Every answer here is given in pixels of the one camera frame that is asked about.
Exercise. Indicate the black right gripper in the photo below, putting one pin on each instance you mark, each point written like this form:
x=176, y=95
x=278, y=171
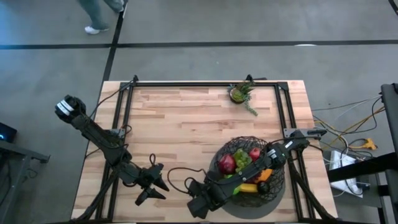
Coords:
x=213, y=194

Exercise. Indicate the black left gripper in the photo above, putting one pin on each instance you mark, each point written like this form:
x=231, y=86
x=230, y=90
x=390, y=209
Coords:
x=140, y=179

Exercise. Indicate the dark red apple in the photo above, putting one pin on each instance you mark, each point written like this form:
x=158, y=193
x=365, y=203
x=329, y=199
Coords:
x=227, y=164

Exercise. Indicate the yellow banana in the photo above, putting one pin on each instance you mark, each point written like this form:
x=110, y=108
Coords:
x=248, y=188

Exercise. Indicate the green grape bunch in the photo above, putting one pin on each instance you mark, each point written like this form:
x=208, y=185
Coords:
x=242, y=158

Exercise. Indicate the dark plum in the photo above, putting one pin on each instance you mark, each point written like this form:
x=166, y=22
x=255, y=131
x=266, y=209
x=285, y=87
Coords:
x=263, y=187

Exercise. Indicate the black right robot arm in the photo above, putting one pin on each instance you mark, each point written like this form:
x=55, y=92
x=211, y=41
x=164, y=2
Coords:
x=258, y=166

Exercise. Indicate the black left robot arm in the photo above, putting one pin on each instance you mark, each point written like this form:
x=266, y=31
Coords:
x=93, y=133

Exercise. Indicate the grey round mat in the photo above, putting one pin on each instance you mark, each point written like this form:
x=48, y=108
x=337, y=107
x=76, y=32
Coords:
x=248, y=212

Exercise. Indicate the small potted green plant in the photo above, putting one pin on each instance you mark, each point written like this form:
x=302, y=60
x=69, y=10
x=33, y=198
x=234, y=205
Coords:
x=238, y=95

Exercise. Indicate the grey side table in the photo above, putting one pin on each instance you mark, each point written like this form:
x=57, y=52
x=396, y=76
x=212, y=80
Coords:
x=18, y=149

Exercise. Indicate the white power strip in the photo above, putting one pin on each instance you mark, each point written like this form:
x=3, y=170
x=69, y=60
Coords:
x=340, y=161

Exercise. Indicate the black device with blue light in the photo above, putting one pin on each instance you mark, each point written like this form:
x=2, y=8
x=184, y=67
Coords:
x=7, y=132

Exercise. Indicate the person's legs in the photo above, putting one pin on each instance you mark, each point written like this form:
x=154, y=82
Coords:
x=96, y=18

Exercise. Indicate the yellow power plug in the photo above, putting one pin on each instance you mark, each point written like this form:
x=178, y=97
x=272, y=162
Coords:
x=369, y=144

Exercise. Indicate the black side table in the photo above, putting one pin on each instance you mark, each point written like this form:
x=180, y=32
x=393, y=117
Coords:
x=390, y=109

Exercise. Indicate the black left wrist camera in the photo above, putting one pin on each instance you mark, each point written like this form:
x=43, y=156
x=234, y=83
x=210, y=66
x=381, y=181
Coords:
x=155, y=169

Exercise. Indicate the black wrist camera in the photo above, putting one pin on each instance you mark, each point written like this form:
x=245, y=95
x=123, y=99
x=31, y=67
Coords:
x=195, y=187
x=155, y=169

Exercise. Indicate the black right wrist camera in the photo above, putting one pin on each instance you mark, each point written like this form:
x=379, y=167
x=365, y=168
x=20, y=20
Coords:
x=195, y=187

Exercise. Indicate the black aluminium table frame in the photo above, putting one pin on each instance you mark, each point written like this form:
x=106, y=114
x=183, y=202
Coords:
x=202, y=84

